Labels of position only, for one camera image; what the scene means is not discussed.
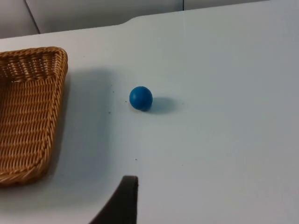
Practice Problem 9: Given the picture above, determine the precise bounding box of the pale brown wicker basket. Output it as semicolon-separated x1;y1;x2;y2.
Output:
0;46;69;188

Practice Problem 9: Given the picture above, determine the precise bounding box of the blue ball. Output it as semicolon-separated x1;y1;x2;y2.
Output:
129;86;153;112

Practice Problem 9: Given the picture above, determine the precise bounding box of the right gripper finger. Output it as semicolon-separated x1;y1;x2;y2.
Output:
88;175;139;224

